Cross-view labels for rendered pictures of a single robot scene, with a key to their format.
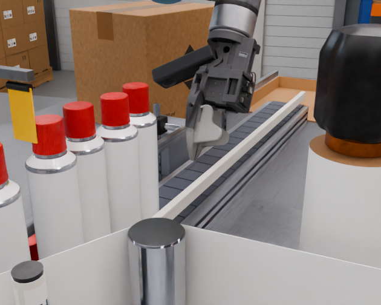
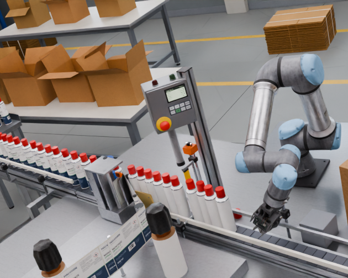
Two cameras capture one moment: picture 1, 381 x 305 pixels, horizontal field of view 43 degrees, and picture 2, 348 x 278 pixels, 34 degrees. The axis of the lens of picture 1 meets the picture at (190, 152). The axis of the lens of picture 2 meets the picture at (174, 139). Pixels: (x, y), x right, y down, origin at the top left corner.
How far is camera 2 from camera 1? 2.27 m
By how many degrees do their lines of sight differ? 98
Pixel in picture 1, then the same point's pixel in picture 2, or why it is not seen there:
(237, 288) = (137, 223)
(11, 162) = (323, 189)
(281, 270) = (131, 222)
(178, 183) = (264, 237)
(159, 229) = (139, 205)
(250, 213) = (233, 257)
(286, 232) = (218, 266)
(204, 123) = not seen: hidden behind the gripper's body
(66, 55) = not seen: outside the picture
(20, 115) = (187, 176)
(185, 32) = not seen: outside the picture
